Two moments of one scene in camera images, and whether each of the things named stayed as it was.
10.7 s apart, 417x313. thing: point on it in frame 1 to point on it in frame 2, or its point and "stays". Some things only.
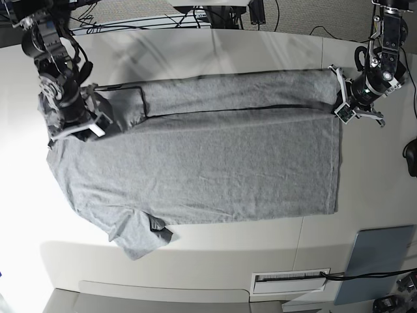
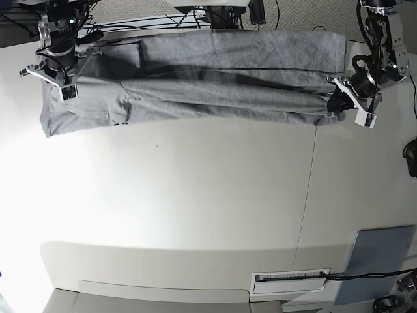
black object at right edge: (410, 152) stays
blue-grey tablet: (375, 251) stays
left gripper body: (72, 110) to (60, 63)
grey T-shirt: (202, 149) to (247, 76)
